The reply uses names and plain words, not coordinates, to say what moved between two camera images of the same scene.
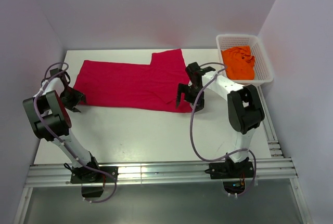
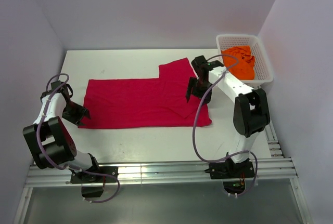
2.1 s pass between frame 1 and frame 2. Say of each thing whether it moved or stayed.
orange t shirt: stayed
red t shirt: moved
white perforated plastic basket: stayed
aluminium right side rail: stayed
